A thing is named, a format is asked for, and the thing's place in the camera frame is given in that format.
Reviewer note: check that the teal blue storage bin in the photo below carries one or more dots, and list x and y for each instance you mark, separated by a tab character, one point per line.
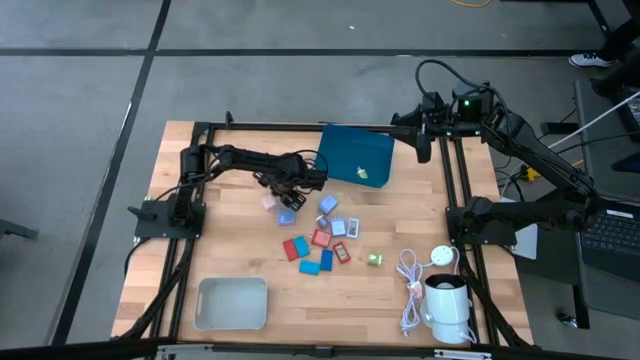
345	150

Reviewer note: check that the green and white charger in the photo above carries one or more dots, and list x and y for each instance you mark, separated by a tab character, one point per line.
374	259

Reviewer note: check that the red charger block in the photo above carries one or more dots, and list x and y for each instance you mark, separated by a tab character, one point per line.
290	250

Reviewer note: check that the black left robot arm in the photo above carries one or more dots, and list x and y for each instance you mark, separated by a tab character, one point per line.
250	160

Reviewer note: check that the white charger with display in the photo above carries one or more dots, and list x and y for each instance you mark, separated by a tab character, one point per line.
353	228

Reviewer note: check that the red charger with display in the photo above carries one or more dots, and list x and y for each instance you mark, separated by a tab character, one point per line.
341	252

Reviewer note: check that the dark laptop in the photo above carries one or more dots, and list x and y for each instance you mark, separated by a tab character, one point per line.
615	235

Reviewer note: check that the pink wall charger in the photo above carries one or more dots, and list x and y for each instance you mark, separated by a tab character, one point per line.
269	202

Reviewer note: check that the person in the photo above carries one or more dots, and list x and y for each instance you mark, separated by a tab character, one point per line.
625	35

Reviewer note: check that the light blue wall charger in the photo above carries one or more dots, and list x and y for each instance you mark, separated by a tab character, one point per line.
286	218
328	204

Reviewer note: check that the small green charger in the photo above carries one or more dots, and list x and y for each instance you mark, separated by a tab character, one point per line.
362	173

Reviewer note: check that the dark blue charger block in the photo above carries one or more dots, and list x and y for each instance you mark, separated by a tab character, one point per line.
326	260

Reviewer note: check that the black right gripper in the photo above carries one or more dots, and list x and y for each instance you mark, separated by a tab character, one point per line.
440	117

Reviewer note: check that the red wall charger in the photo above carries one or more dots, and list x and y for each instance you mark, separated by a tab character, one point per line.
321	238

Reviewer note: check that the grey desk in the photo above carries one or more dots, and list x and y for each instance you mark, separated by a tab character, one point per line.
610	300

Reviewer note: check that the yellow plug connector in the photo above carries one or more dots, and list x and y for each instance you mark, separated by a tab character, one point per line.
533	174

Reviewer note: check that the black stand leg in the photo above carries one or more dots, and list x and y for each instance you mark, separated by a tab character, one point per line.
15	229

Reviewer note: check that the light blue charger with display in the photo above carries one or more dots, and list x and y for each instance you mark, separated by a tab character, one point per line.
338	227

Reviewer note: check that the teal charger block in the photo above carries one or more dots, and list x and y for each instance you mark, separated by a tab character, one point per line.
301	246
309	267

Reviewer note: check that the black aluminium table frame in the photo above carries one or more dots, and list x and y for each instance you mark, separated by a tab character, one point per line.
250	127

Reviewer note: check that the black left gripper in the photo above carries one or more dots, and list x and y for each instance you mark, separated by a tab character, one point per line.
295	181

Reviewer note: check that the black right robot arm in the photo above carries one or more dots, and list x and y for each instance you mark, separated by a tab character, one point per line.
540	150

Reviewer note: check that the white sheet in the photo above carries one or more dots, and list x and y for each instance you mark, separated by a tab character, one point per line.
527	245

